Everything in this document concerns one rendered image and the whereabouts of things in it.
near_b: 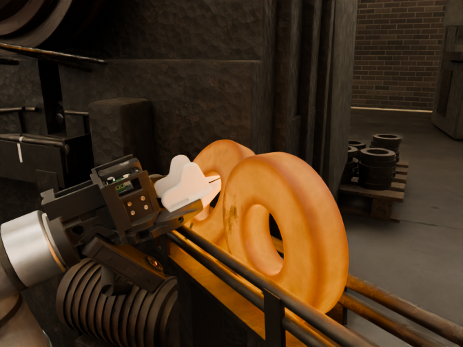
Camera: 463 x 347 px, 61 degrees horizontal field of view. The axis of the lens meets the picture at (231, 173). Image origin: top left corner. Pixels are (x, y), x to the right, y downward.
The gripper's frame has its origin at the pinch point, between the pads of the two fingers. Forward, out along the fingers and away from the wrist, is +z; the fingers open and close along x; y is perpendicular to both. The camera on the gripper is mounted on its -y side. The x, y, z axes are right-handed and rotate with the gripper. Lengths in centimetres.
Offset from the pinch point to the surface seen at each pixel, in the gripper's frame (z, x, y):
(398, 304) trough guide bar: 2.0, -27.5, -0.5
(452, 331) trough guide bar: 2.4, -31.5, -0.1
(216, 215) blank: -2.9, -5.3, -0.6
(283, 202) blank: -1.4, -19.3, 6.4
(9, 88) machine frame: -23, 65, 12
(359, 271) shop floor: 71, 59, -95
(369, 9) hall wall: 451, 434, -55
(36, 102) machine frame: -18, 58, 9
